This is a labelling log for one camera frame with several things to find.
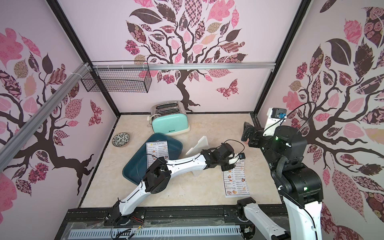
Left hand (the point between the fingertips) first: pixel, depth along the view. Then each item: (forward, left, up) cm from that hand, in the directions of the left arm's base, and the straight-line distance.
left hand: (233, 161), depth 86 cm
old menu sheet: (-10, -1, -7) cm, 12 cm away
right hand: (-4, -1, +39) cm, 39 cm away
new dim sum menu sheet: (+12, +48, -5) cm, 50 cm away
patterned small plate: (+20, +75, -5) cm, 78 cm away
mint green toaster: (+27, +40, +10) cm, 49 cm away
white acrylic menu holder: (+5, +19, +11) cm, 22 cm away
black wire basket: (+47, +62, +28) cm, 83 cm away
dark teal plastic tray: (-1, +60, -6) cm, 61 cm away
